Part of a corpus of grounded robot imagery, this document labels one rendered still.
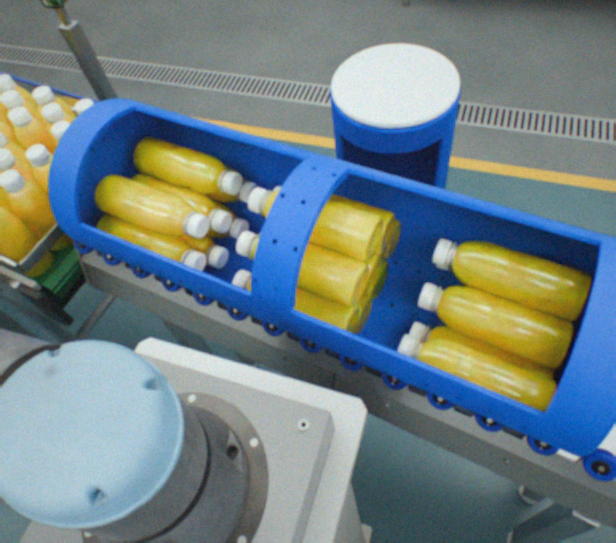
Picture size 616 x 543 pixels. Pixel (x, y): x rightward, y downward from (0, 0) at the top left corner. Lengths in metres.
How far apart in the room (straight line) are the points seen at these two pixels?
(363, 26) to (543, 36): 0.98
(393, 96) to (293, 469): 0.81
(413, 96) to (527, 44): 2.05
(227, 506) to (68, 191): 0.58
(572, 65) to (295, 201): 2.49
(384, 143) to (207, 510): 0.81
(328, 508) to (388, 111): 0.77
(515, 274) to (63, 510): 0.59
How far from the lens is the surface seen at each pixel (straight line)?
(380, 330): 0.90
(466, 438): 0.93
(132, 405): 0.39
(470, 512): 1.81
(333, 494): 0.64
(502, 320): 0.78
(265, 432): 0.59
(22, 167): 1.22
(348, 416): 0.65
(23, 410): 0.41
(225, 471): 0.53
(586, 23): 3.39
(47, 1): 1.47
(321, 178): 0.73
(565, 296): 0.77
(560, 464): 0.91
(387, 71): 1.22
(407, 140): 1.12
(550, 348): 0.78
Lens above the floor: 1.77
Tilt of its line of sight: 54 degrees down
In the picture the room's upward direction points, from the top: 11 degrees counter-clockwise
